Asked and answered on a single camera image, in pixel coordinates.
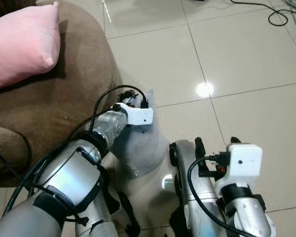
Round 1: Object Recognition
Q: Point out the grey pillow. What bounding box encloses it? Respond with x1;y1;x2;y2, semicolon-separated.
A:
109;89;171;180

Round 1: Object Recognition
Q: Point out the brown round sofa chair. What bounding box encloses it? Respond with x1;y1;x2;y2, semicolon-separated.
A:
0;0;122;188

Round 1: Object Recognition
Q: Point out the pink pillow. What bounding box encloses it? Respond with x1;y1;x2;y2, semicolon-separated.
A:
0;1;61;92

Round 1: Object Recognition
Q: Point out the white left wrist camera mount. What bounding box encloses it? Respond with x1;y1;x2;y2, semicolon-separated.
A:
113;102;154;127

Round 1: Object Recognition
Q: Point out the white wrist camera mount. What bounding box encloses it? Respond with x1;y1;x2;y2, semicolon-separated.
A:
113;102;154;127
226;143;263;186

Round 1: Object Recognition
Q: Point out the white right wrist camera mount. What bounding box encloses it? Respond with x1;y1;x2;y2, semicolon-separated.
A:
226;143;263;186

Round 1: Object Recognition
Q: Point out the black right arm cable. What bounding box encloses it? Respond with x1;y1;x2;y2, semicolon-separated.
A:
187;155;250;237

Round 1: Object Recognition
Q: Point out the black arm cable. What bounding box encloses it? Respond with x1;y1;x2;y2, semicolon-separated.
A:
187;155;250;237
88;85;149;133

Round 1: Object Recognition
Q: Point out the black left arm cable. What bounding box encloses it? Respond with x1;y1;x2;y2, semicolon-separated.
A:
88;85;149;133

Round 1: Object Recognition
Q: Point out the black floor cable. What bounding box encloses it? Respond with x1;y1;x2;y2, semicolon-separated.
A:
230;0;290;27

